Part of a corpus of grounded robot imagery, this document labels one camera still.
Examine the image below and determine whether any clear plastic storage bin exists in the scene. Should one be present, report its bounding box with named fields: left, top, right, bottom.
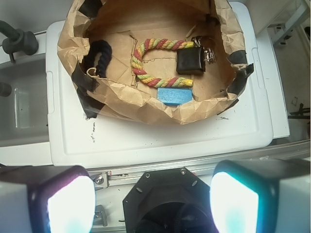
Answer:
left=0, top=52, right=51, bottom=148

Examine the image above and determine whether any brown paper bag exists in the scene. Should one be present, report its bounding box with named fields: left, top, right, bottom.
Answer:
left=57, top=0, right=254, bottom=125

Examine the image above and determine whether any black octagonal mount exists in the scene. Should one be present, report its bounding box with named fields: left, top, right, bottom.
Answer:
left=122, top=167, right=217, bottom=233

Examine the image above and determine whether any black leather wallet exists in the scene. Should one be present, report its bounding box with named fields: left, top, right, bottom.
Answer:
left=176, top=47, right=206, bottom=75

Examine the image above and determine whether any multicolored twisted rope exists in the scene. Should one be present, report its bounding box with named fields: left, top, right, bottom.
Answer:
left=131, top=38, right=195, bottom=88

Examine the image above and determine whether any white plastic bin lid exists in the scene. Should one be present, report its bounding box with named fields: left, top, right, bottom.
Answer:
left=46, top=2, right=290, bottom=168

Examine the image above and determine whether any aluminium extrusion rail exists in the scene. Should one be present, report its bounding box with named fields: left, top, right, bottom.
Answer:
left=87, top=140, right=311, bottom=189

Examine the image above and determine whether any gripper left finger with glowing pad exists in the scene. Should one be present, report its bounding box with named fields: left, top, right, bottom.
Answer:
left=0, top=166, right=95, bottom=233

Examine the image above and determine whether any blue rectangular sponge block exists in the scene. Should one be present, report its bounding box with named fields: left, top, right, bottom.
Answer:
left=157, top=87, right=192, bottom=106

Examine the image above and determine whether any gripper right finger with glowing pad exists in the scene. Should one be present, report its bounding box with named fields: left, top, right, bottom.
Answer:
left=209, top=159, right=311, bottom=233

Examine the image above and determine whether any dark navy twisted rope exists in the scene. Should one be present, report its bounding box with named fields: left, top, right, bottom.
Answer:
left=83, top=40, right=113, bottom=79

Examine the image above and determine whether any black clamp knob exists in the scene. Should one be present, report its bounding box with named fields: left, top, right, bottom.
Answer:
left=0, top=20, right=39, bottom=64

